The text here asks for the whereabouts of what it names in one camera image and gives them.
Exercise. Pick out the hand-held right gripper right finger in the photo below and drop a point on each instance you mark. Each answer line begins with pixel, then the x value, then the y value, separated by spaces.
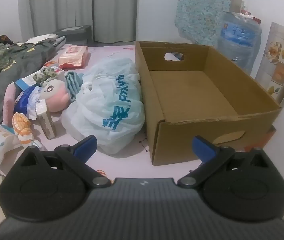
pixel 203 148

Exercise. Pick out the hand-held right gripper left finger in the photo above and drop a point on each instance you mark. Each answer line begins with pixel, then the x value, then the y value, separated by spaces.
pixel 85 146

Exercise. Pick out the pink cloth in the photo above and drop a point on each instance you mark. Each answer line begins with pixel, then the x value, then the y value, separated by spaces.
pixel 8 102

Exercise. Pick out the blue tissue pack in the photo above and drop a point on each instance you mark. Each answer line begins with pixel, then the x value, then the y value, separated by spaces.
pixel 25 100

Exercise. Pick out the brown cardboard box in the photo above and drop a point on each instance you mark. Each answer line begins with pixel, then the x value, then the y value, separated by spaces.
pixel 197 92

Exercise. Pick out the pink plush doll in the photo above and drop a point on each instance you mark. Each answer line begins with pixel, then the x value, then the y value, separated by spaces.
pixel 57 95

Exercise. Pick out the light blue striped towel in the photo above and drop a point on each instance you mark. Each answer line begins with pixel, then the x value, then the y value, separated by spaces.
pixel 73 83

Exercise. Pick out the pink play mat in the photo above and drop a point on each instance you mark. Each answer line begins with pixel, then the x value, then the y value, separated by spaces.
pixel 122 165

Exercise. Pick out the small tan box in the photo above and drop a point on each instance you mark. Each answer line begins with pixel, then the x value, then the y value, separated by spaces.
pixel 45 122

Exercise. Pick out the white printed plastic bag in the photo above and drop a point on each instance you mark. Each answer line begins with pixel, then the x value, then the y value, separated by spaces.
pixel 107 100

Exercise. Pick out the dark grey quilt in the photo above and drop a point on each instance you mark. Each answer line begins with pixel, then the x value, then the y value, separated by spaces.
pixel 14 67

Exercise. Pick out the green white knit cloth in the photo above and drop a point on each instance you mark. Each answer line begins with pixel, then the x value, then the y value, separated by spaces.
pixel 47 73

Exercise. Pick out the orange wet wipes pack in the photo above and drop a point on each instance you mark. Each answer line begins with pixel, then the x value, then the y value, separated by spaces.
pixel 73 55

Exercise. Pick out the grey storage box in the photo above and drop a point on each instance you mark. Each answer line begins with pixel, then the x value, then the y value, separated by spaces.
pixel 74 33

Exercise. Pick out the blue water jug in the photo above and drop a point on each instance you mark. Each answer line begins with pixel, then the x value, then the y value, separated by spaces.
pixel 239 40

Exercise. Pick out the floral tile panel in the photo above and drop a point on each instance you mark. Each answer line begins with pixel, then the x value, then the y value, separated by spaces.
pixel 279 60

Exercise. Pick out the blue speckled foam sheet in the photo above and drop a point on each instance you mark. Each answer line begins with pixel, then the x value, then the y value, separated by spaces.
pixel 202 10

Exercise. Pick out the grey curtains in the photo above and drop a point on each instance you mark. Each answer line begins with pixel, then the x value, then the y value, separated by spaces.
pixel 82 7

